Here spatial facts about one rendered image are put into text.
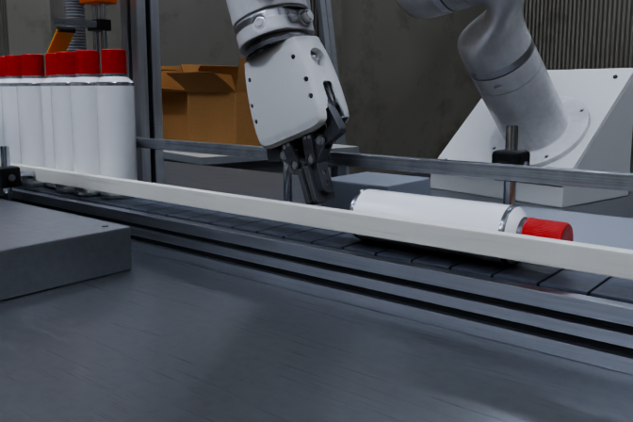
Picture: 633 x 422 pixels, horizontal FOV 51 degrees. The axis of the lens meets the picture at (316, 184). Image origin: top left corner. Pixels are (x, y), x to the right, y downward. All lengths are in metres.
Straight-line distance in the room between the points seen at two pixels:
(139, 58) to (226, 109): 1.62
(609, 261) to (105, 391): 0.36
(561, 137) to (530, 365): 0.80
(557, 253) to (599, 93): 0.85
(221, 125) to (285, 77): 2.07
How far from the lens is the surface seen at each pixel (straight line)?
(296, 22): 0.72
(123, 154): 0.96
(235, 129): 2.70
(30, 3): 5.41
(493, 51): 1.16
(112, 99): 0.95
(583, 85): 1.41
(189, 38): 6.05
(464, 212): 0.60
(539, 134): 1.26
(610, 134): 1.33
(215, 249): 0.76
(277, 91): 0.71
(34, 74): 1.13
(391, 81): 7.54
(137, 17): 1.14
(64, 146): 1.04
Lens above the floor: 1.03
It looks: 8 degrees down
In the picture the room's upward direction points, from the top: straight up
